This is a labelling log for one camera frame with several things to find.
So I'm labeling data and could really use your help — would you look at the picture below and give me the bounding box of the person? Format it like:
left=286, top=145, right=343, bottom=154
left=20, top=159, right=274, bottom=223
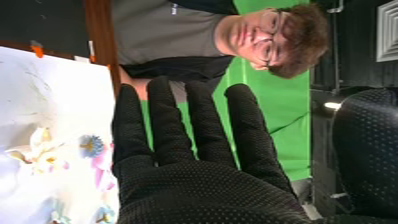
left=111, top=0, right=331, bottom=102

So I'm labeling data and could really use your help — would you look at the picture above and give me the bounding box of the dark mat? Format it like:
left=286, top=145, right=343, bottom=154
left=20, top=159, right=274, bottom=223
left=0, top=0, right=93, bottom=58

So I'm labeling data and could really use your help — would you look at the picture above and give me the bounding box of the white sheet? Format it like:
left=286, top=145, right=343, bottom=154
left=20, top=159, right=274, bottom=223
left=0, top=45, right=125, bottom=224

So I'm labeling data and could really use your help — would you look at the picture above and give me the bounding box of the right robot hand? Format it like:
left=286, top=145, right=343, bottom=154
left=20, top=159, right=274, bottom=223
left=111, top=75, right=398, bottom=224

